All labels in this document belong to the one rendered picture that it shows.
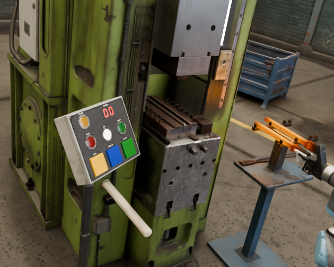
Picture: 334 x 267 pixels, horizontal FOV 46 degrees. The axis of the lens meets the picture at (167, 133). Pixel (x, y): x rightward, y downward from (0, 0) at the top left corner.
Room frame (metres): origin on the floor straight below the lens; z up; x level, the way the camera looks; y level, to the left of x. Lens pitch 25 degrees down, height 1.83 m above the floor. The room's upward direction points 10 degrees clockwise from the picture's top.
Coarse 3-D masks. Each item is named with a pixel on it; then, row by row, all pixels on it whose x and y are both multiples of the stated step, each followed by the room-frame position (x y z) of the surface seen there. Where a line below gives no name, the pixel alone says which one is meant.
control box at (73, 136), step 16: (80, 112) 1.40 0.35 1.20; (96, 112) 1.47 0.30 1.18; (112, 112) 1.54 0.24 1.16; (64, 128) 1.34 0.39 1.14; (80, 128) 1.36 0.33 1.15; (96, 128) 1.43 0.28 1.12; (112, 128) 1.50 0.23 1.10; (128, 128) 1.58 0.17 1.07; (64, 144) 1.34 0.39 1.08; (80, 144) 1.32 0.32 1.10; (96, 144) 1.39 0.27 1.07; (112, 144) 1.46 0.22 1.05; (80, 160) 1.30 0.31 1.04; (128, 160) 1.49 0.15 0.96; (80, 176) 1.30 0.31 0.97; (96, 176) 1.31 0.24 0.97
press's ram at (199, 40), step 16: (160, 0) 1.93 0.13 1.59; (176, 0) 1.83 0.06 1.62; (192, 0) 1.86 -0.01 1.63; (208, 0) 1.91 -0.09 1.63; (224, 0) 1.97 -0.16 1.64; (160, 16) 1.91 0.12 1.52; (176, 16) 1.82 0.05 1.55; (192, 16) 1.87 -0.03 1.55; (208, 16) 1.92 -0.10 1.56; (224, 16) 1.99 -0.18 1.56; (160, 32) 1.90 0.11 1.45; (176, 32) 1.82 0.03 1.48; (192, 32) 1.88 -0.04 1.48; (208, 32) 1.94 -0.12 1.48; (160, 48) 1.88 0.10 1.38; (176, 48) 1.83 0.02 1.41; (192, 48) 1.89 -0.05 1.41; (208, 48) 1.95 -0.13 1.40
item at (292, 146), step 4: (260, 124) 2.14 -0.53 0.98; (260, 128) 2.12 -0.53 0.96; (264, 128) 2.09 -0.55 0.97; (268, 128) 2.10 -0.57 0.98; (268, 132) 2.06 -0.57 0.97; (272, 132) 2.05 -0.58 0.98; (276, 132) 2.06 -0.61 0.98; (272, 136) 2.03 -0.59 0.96; (276, 136) 2.01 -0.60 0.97; (280, 136) 2.01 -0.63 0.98; (284, 140) 1.96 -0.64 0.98; (288, 140) 1.97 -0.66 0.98; (284, 144) 1.96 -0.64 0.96; (288, 144) 1.93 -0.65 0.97; (292, 144) 1.93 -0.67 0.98; (296, 144) 1.93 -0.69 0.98; (292, 148) 1.90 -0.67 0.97; (296, 148) 1.89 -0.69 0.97; (300, 148) 1.89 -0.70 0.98; (304, 152) 1.85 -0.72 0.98; (308, 152) 1.86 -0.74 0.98
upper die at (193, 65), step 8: (152, 56) 2.02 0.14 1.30; (160, 56) 1.96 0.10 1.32; (168, 56) 1.91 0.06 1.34; (192, 56) 1.90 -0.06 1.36; (200, 56) 1.92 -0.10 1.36; (208, 56) 1.95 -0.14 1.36; (160, 64) 1.96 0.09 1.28; (168, 64) 1.90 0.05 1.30; (176, 64) 1.85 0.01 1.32; (184, 64) 1.87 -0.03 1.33; (192, 64) 1.90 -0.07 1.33; (200, 64) 1.93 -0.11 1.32; (208, 64) 1.96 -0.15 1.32; (176, 72) 1.84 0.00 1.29; (184, 72) 1.87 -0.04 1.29; (192, 72) 1.90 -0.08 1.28; (200, 72) 1.93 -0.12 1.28
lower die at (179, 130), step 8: (152, 96) 2.23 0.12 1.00; (152, 104) 2.13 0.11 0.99; (168, 104) 2.17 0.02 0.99; (144, 112) 2.02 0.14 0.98; (160, 112) 2.03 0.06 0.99; (168, 112) 2.03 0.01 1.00; (176, 112) 2.07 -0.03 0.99; (152, 120) 1.95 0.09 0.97; (168, 120) 1.94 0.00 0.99; (176, 120) 1.95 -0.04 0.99; (160, 128) 1.89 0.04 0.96; (168, 128) 1.86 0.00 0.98; (176, 128) 1.88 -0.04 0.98; (184, 128) 1.91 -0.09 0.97; (192, 128) 1.95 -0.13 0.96; (168, 136) 1.85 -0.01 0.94; (176, 136) 1.88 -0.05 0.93; (184, 136) 1.92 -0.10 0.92
